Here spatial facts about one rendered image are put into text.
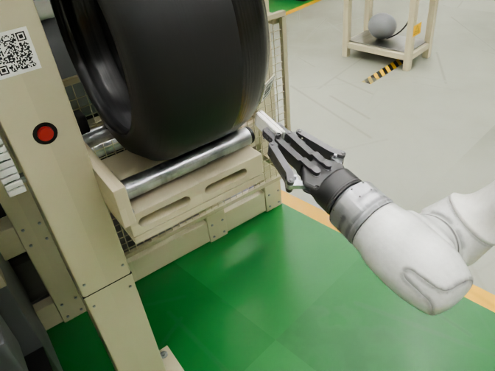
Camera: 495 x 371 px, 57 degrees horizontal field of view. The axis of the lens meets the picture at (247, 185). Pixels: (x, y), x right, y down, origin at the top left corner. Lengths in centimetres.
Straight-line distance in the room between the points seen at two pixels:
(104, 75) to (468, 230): 95
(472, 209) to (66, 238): 82
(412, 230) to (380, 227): 4
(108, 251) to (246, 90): 52
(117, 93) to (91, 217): 37
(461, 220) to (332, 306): 116
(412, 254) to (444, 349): 119
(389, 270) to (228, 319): 125
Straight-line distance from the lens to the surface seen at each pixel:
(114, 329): 133
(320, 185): 72
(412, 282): 66
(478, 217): 78
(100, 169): 102
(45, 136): 97
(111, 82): 129
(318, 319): 183
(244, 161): 110
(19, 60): 92
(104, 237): 113
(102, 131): 124
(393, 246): 66
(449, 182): 254
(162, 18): 79
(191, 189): 104
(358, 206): 69
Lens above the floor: 147
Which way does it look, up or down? 36 degrees down
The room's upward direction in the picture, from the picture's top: 7 degrees counter-clockwise
